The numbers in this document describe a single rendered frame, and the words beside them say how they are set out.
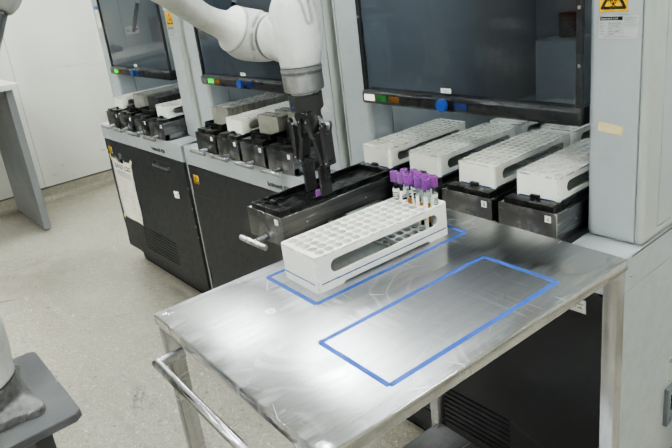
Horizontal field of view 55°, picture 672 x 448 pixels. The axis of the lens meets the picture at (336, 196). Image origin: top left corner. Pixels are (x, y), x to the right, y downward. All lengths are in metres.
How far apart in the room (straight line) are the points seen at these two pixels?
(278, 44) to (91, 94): 3.65
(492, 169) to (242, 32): 0.61
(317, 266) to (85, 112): 4.05
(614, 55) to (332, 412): 0.81
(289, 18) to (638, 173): 0.73
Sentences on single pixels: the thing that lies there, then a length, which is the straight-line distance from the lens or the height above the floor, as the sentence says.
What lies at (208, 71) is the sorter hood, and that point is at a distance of 2.34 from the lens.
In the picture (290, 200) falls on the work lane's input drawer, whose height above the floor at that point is 0.80.
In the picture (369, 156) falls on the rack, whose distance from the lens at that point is 1.64.
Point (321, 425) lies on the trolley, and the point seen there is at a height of 0.82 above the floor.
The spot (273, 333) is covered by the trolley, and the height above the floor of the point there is 0.82.
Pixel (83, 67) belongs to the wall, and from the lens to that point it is 4.92.
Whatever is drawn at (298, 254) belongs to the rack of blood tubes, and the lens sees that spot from 1.02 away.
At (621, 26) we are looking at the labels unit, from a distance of 1.25.
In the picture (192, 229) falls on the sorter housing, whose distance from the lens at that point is 2.66.
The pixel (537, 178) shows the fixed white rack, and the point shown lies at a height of 0.86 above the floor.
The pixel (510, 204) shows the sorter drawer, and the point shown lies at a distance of 1.35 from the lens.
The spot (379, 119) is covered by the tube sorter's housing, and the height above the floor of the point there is 0.91.
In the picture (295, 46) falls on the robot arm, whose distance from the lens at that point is 1.36.
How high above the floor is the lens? 1.30
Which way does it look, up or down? 19 degrees down
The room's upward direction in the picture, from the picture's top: 7 degrees counter-clockwise
